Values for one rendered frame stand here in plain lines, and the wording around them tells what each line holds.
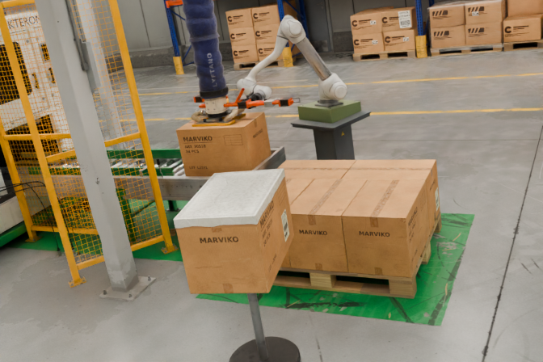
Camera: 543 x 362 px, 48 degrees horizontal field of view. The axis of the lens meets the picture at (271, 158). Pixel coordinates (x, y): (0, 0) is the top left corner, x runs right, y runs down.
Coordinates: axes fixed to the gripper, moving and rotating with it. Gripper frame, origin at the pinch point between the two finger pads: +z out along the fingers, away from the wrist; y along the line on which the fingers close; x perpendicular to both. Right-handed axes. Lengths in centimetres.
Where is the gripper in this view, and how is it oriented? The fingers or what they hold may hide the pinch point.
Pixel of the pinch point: (246, 103)
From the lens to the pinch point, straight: 469.2
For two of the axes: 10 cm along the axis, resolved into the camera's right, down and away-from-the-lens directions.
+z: -4.1, 3.3, -8.5
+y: 1.4, 9.4, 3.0
